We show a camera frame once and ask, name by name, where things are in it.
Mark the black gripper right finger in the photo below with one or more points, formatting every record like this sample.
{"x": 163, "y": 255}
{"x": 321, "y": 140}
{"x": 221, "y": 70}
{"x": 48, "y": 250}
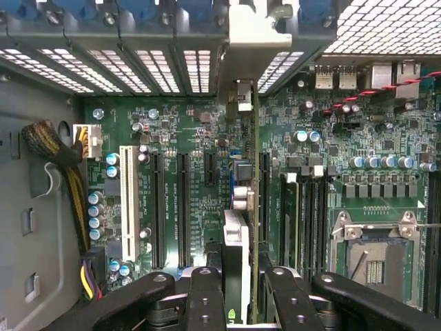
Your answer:
{"x": 344, "y": 303}

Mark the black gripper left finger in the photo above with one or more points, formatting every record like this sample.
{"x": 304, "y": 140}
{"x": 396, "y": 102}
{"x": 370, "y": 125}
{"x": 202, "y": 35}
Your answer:
{"x": 138, "y": 303}

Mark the locking lever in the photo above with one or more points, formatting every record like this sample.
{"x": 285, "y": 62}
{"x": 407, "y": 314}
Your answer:
{"x": 360, "y": 265}

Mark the CPU socket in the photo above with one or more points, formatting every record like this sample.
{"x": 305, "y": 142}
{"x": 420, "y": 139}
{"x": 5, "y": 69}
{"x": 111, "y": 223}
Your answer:
{"x": 375, "y": 272}

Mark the black RAM slot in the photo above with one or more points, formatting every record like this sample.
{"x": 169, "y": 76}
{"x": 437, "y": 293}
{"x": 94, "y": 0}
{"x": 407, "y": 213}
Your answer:
{"x": 305, "y": 224}
{"x": 324, "y": 224}
{"x": 314, "y": 224}
{"x": 434, "y": 241}

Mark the white expansion slot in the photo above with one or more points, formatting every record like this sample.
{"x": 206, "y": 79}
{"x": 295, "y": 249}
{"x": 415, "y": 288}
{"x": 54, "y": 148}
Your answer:
{"x": 128, "y": 207}

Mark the long black expansion slot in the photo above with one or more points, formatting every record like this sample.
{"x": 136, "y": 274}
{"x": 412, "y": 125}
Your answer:
{"x": 158, "y": 207}
{"x": 184, "y": 207}
{"x": 266, "y": 193}

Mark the green motherboard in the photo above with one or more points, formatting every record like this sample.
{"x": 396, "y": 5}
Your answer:
{"x": 200, "y": 207}

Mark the short black expansion slot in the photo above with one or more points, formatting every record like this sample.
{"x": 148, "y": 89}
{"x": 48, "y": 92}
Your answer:
{"x": 211, "y": 169}

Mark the white power connector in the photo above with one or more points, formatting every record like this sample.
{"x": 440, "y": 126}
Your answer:
{"x": 91, "y": 138}

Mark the blue expansion slot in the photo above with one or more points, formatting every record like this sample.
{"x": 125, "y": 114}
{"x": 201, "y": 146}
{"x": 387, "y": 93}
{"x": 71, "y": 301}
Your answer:
{"x": 232, "y": 155}

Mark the blue slot retention clip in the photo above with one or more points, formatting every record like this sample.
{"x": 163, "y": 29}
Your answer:
{"x": 29, "y": 8}
{"x": 317, "y": 8}

